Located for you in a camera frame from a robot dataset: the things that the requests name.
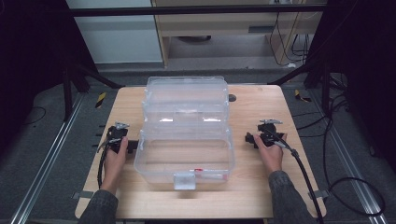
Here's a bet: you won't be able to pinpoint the aluminium floor rail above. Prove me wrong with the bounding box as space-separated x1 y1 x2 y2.
8 92 86 224
307 90 390 224

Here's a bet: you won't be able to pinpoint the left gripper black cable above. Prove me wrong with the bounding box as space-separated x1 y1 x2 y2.
96 146 110 189

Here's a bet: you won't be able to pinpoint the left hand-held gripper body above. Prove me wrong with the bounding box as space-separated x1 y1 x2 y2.
97 120 131 155

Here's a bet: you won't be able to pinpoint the thin black floor cable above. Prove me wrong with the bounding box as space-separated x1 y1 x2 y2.
21 105 48 126

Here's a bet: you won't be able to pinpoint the white cabinet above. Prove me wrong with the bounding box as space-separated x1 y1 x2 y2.
65 0 164 64

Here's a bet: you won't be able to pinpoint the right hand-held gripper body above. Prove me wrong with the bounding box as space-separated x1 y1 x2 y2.
253 119 288 149

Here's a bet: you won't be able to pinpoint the black metal stand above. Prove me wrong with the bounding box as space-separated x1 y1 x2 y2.
267 52 349 116
62 59 125 123

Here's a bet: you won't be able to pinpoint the person's left hand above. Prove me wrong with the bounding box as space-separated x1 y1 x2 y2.
100 135 129 195

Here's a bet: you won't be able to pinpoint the hanging black cables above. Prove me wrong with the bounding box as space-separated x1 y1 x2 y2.
268 0 316 68

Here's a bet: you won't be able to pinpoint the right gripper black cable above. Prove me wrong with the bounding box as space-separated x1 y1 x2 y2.
267 129 325 224

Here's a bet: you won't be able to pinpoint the wooden desk furniture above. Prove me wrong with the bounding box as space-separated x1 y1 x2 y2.
150 0 328 68

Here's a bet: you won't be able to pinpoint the clear plastic tiered storage box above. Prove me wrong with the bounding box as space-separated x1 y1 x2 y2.
134 76 236 191

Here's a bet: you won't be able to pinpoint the person's right hand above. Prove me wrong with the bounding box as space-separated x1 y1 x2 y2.
252 133 288 174

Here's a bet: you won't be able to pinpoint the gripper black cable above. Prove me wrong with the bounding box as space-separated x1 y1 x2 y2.
267 129 325 224
96 146 110 189

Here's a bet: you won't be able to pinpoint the metal table bracket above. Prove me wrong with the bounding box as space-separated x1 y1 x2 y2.
307 189 331 200
71 190 94 200

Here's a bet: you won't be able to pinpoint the yellow black striped tape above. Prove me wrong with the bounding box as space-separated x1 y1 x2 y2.
294 89 312 103
94 91 107 109

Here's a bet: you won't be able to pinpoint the black horizontal bar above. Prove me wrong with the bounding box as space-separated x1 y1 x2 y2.
69 4 328 17

